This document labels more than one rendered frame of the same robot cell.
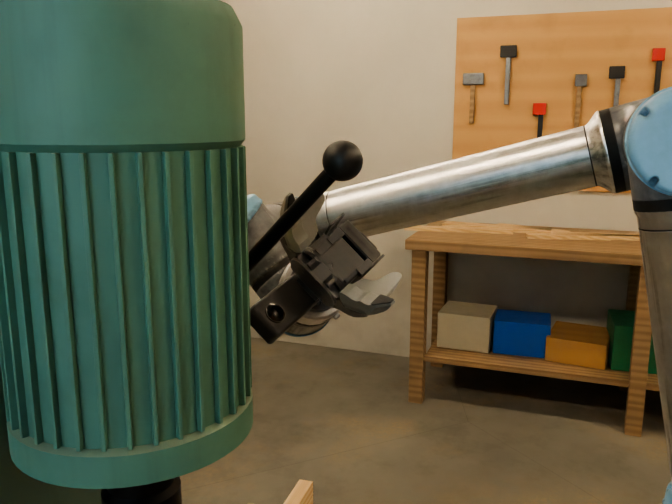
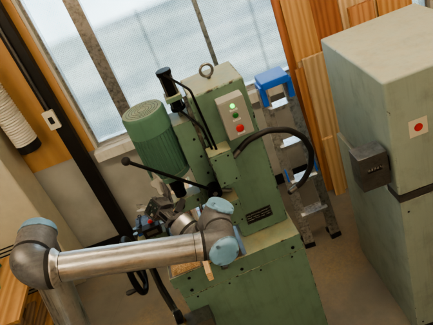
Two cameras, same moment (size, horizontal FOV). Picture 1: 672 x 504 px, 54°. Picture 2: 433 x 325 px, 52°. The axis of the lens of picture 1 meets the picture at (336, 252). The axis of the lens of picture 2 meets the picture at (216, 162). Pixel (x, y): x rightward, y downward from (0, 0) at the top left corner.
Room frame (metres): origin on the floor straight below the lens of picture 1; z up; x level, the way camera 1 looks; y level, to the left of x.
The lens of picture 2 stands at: (2.09, -0.19, 2.14)
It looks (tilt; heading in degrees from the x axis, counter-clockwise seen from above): 31 degrees down; 161
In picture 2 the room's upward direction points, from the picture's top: 22 degrees counter-clockwise
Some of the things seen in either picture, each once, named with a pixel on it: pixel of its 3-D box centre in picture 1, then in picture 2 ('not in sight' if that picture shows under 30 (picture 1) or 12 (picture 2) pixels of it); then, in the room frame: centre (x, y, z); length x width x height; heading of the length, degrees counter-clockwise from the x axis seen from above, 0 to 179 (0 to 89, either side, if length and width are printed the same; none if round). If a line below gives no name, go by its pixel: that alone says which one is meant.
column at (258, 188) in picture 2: not in sight; (236, 152); (0.55, 0.43, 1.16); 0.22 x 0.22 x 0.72; 73
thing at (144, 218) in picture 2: not in sight; (147, 224); (0.40, -0.03, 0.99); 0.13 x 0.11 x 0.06; 163
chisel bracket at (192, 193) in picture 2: not in sight; (189, 200); (0.47, 0.17, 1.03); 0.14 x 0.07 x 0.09; 73
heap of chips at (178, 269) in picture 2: not in sight; (183, 261); (0.66, 0.00, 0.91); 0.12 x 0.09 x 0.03; 73
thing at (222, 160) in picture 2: not in sight; (223, 164); (0.67, 0.31, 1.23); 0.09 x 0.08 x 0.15; 73
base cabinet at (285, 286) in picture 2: not in sight; (252, 289); (0.50, 0.27, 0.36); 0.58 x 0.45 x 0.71; 73
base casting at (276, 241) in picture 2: not in sight; (229, 235); (0.50, 0.27, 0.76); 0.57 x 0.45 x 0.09; 73
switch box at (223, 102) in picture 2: not in sight; (234, 115); (0.69, 0.42, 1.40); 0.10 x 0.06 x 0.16; 73
